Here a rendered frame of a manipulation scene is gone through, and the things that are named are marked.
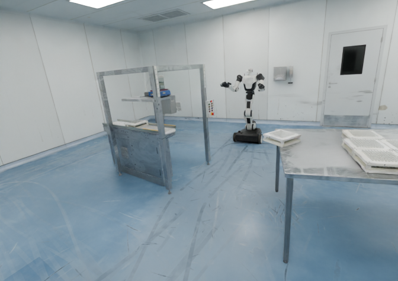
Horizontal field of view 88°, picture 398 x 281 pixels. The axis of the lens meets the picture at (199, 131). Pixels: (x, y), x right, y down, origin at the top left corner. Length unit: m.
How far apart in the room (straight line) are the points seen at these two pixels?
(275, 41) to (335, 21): 1.25
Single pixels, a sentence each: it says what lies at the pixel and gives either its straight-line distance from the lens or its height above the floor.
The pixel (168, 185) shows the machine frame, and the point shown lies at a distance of 2.78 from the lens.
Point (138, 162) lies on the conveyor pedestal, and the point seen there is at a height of 0.27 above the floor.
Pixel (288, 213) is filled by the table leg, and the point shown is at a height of 0.48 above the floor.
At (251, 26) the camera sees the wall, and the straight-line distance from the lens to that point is 5.98.
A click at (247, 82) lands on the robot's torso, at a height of 1.24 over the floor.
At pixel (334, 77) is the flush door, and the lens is 5.78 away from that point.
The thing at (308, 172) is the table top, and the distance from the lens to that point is 1.60.
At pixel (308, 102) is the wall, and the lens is 5.82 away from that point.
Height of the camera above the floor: 1.53
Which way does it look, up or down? 16 degrees down
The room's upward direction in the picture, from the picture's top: 5 degrees counter-clockwise
